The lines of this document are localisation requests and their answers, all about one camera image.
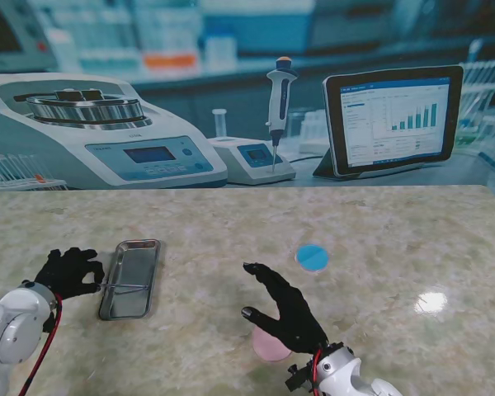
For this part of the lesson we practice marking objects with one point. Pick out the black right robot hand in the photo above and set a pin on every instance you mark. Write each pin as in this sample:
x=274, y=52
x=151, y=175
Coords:
x=297, y=321

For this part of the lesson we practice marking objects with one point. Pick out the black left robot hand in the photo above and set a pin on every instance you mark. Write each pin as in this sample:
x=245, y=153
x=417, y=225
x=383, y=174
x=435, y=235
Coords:
x=66, y=272

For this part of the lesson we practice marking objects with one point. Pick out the pink culture dish lid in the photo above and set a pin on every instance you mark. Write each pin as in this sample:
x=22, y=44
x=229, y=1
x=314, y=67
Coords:
x=268, y=350

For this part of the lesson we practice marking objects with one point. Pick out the blue round filter paper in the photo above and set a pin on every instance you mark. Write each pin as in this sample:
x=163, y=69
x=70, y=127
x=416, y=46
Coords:
x=312, y=256

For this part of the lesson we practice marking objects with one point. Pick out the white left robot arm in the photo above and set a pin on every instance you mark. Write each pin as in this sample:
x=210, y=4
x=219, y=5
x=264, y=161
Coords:
x=12, y=326

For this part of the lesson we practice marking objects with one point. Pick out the stainless steel tray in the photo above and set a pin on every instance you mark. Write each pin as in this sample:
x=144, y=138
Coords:
x=128, y=305

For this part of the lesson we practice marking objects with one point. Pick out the printed laboratory backdrop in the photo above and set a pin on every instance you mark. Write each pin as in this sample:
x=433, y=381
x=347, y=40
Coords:
x=247, y=41

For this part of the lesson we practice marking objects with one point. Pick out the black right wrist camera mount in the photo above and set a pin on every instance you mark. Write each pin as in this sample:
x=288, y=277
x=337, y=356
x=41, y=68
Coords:
x=299, y=377

